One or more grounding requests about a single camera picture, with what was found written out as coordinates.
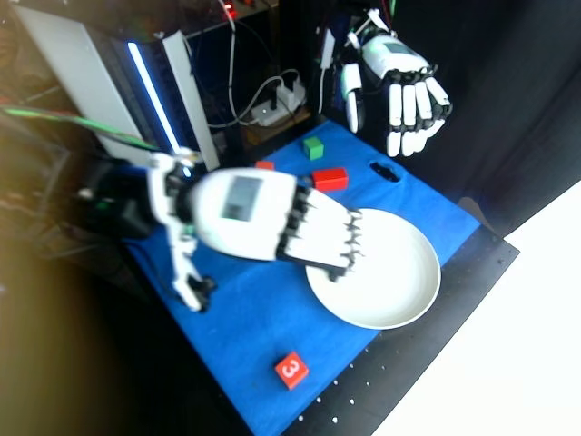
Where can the black backdrop curtain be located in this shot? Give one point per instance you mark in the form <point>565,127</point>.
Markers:
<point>522,91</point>

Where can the black perforated board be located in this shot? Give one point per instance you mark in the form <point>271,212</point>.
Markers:
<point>408,377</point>

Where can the white power strip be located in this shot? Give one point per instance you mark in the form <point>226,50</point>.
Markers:
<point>290,95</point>

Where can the small red number cube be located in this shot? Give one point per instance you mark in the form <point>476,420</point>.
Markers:
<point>264,165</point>

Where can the green cube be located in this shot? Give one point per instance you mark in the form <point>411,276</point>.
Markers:
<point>313,149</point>

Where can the computer tower with blue light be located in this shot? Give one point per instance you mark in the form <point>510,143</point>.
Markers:
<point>91,77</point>

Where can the white round plate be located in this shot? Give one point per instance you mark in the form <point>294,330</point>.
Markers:
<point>390,281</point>

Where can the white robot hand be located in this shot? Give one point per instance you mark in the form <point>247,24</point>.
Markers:
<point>245,213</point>
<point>390,54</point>

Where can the red cube with white three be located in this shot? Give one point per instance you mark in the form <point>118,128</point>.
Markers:
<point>291,370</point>

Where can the small black object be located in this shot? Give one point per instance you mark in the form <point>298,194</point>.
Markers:
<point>385,171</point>

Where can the blue cloth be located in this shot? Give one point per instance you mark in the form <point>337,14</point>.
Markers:
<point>254,309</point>

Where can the red rectangular block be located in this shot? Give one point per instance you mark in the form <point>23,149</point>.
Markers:
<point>330,178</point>

